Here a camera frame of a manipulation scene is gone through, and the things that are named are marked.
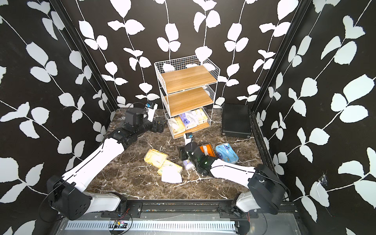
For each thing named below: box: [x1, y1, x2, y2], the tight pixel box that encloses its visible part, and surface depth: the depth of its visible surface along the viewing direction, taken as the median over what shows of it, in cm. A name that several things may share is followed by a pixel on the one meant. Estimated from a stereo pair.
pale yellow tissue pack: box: [143, 148, 169, 168], surface depth 90 cm
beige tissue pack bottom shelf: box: [167, 116, 186, 136], surface depth 104 cm
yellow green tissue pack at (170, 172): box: [157, 159, 183, 184], surface depth 84 cm
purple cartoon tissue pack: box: [183, 159, 196, 170], surface depth 88 cm
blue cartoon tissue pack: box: [214, 142, 239, 165], surface depth 94 cm
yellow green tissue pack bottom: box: [190, 107, 209, 127], surface depth 109 cm
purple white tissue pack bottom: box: [179, 111, 199, 130], surface depth 106 cm
